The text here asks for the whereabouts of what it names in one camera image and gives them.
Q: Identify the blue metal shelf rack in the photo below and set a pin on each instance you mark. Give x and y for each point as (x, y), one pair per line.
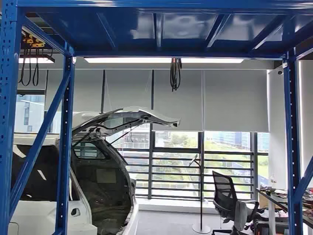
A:
(65, 129)

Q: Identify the black window railing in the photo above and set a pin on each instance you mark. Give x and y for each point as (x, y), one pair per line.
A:
(176, 150)

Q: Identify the grey roller blind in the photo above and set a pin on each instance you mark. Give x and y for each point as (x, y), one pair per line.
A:
(127, 90)
(234, 97)
(188, 97)
(73, 90)

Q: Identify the black floor stand round base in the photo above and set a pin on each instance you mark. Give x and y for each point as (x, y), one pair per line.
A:
(201, 194)

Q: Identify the black mesh office chair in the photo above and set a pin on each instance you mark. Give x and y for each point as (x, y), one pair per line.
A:
(221, 194)

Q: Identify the grey jacket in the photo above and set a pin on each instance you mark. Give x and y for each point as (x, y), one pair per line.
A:
(240, 215)

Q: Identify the clear plastic bottle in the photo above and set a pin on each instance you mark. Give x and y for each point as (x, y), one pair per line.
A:
(272, 181)

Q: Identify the short ceiling light strip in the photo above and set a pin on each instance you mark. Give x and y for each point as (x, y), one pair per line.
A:
(34, 60)

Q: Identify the yellow hoist trolley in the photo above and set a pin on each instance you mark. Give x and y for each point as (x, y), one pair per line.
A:
(32, 41)

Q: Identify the dark top desk white legs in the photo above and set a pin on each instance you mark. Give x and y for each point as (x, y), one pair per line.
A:
(271, 217)

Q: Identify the black equipment case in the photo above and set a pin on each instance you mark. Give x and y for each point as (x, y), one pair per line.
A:
(268, 228)

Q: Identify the white car body shell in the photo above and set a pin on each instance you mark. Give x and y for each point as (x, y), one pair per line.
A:
(36, 217)

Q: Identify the white security camera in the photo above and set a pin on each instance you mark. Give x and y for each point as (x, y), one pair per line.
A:
(280, 72)

